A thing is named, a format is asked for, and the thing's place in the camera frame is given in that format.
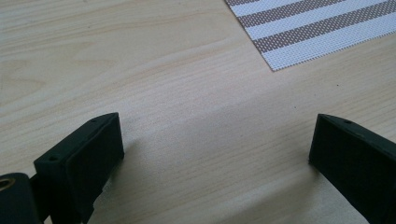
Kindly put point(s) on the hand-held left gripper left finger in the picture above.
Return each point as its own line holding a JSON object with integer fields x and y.
{"x": 84, "y": 161}

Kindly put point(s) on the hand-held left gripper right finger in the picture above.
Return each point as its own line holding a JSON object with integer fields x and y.
{"x": 355, "y": 155}

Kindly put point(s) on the brown white striped placemat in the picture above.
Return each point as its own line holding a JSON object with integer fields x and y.
{"x": 305, "y": 28}

